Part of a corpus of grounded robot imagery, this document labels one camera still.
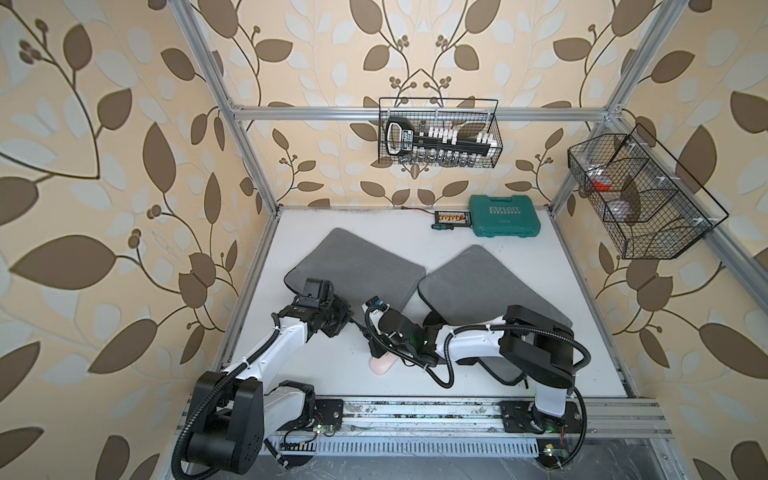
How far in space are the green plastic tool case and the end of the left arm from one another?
0.61 metres

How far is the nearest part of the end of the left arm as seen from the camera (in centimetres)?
63

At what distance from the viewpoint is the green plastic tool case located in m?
1.11
